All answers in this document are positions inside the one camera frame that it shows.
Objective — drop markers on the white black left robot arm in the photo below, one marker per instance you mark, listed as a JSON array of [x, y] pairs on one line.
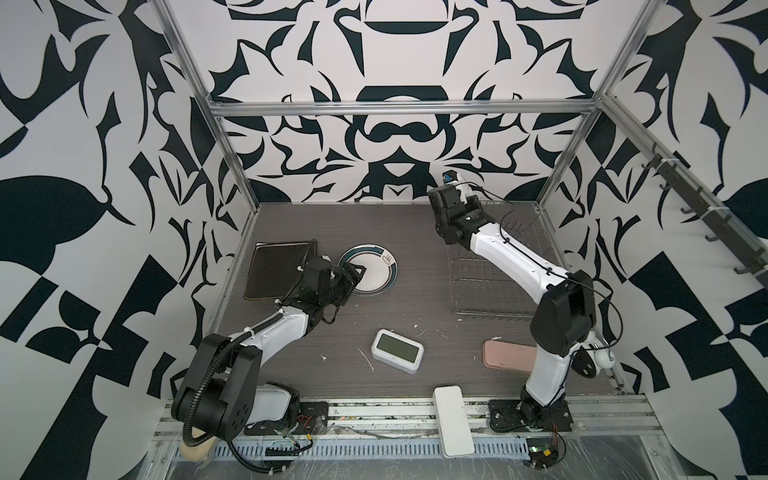
[[220, 395]]

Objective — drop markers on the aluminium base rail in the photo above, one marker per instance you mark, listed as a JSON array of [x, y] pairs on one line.
[[407, 428]]

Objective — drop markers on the aluminium cage frame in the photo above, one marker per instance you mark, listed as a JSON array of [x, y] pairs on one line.
[[339, 117]]

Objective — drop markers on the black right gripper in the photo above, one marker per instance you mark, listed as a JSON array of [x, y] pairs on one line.
[[475, 207]]

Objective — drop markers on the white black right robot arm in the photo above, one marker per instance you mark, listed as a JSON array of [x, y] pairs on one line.
[[564, 322]]

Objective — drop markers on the pink flat case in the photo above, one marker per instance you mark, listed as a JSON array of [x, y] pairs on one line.
[[506, 356]]

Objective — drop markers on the small circuit board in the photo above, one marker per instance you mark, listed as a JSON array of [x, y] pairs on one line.
[[545, 453]]

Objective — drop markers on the chrome wire dish rack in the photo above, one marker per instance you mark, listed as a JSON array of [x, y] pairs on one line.
[[478, 288]]

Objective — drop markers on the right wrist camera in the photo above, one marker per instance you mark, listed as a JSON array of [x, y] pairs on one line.
[[450, 177]]

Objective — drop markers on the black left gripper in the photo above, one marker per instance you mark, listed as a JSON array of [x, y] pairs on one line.
[[349, 283]]

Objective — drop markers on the black wall hook rail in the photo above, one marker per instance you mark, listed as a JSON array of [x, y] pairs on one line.
[[701, 204]]

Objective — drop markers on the beige foam roll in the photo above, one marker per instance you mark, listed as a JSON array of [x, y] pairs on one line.
[[197, 454]]

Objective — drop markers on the white rectangular box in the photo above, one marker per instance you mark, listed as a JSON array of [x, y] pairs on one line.
[[453, 426]]

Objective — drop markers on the white digital clock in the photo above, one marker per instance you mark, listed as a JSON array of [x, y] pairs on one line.
[[397, 351]]

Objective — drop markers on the small white round plate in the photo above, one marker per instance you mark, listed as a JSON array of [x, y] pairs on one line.
[[380, 265]]

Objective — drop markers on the black square plate gold rim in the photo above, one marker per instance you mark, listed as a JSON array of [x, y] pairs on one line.
[[275, 268]]

